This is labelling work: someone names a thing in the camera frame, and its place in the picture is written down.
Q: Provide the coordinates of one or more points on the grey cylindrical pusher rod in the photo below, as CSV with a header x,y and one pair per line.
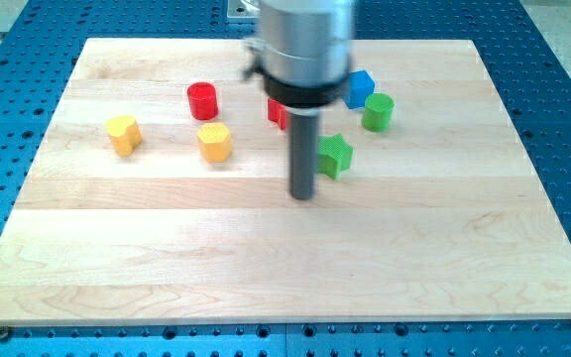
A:
x,y
303,125

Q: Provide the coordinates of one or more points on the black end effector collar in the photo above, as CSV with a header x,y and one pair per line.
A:
x,y
305,97

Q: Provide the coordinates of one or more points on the green star block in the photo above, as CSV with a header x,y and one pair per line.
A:
x,y
334,156

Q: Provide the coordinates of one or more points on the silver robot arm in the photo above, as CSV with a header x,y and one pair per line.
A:
x,y
302,52

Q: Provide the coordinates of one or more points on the red star block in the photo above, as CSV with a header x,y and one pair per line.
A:
x,y
277,114

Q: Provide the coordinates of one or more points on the blue cube block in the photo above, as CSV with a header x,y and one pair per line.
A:
x,y
361,85

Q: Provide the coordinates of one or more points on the green cylinder block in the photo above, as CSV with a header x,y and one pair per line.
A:
x,y
377,112

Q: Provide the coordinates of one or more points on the yellow hexagon block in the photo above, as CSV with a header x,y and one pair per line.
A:
x,y
215,142

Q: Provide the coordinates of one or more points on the red cylinder block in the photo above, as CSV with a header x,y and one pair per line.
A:
x,y
202,100

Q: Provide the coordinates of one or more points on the wooden board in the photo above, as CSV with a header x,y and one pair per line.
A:
x,y
441,217

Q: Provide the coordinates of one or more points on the yellow heart block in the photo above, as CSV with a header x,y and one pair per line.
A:
x,y
124,134

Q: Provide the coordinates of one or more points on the blue perforated table plate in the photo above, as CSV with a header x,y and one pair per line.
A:
x,y
38,52

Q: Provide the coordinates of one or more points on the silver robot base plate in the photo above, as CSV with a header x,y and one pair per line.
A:
x,y
242,11

